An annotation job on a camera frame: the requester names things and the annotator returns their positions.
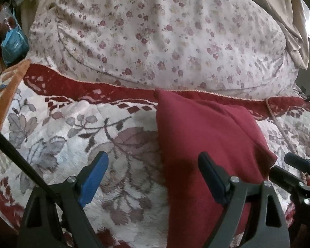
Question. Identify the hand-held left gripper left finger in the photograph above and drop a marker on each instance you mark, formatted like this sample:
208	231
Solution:
94	180

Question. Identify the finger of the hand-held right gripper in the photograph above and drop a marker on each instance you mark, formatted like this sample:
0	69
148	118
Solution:
298	161
284	177

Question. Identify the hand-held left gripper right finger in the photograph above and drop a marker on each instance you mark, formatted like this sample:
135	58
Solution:
213	180

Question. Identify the dark red sweater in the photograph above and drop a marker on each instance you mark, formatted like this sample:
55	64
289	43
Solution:
209	134

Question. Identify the leaf pattern blanket red border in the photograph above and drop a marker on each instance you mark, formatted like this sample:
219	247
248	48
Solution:
67	124

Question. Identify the black rod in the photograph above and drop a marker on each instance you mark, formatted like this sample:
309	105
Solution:
15	155

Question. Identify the beige cloth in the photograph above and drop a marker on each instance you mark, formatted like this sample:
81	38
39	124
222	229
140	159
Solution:
286	18

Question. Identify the blue plastic bag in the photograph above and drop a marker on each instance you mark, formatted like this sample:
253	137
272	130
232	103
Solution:
14	45

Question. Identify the floral print pillow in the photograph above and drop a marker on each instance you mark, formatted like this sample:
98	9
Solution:
157	31

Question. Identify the clear plastic bag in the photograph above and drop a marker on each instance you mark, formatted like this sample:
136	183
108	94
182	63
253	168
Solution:
7	18

